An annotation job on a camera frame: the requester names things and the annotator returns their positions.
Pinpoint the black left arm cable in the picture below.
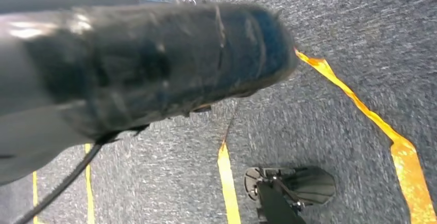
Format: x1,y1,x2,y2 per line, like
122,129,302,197
13,140,104,224

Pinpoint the crumpled yellow floor tape square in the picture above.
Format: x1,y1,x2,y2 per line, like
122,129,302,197
217,47,437,224

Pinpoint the black robot left foot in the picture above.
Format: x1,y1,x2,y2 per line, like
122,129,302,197
243,165,337,224

